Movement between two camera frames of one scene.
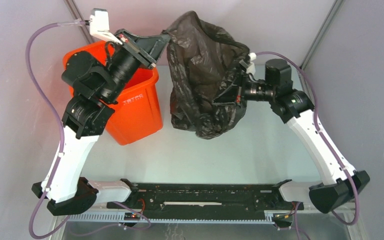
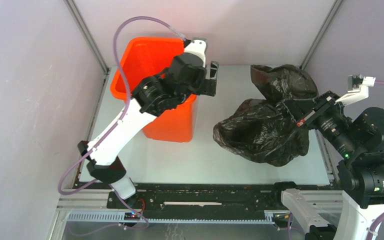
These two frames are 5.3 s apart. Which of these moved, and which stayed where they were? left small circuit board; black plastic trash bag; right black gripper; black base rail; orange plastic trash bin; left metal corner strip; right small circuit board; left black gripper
Moved: left black gripper; right black gripper; orange plastic trash bin; black plastic trash bag
Stayed: right small circuit board; left small circuit board; left metal corner strip; black base rail
